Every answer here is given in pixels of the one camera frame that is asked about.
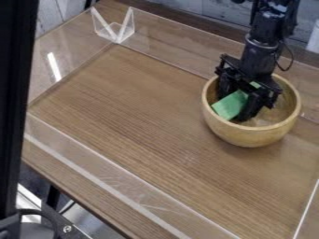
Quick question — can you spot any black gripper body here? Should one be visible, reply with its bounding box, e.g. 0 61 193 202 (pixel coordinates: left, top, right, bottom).
216 35 282 108

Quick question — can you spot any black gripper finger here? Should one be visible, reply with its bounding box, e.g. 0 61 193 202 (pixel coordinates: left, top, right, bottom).
236 91 266 122
216 73 236 99

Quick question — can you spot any green rectangular block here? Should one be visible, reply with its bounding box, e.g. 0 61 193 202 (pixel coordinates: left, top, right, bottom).
210 90 248 120

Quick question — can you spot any brown wooden bowl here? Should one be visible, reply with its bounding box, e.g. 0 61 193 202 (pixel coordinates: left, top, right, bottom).
200 74 301 148

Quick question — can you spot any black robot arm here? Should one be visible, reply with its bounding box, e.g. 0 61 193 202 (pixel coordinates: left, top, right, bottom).
212 0 300 121

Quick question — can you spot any black table leg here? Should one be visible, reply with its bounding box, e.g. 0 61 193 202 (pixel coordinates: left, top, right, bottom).
46 186 61 210

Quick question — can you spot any clear acrylic tray wall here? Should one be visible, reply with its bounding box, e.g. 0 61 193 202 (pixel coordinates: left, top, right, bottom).
22 3 319 239

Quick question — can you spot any black cable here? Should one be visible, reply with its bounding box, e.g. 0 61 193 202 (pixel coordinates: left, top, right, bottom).
17 208 63 239

